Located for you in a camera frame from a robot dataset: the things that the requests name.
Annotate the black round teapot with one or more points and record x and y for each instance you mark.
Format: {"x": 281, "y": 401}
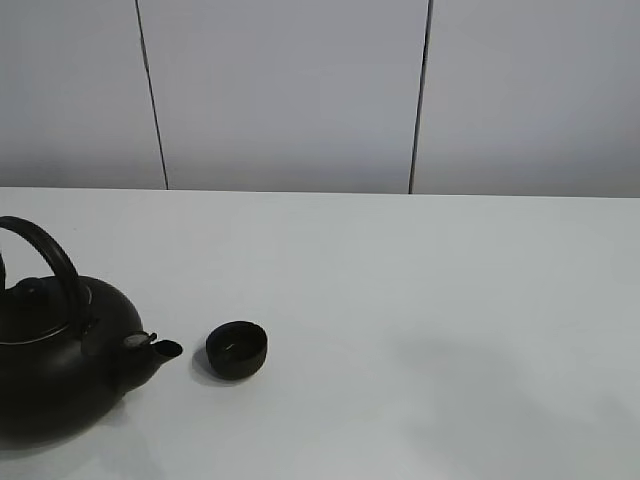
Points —
{"x": 72, "y": 347}

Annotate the small black teacup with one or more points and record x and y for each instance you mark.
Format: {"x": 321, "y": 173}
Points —
{"x": 236, "y": 350}

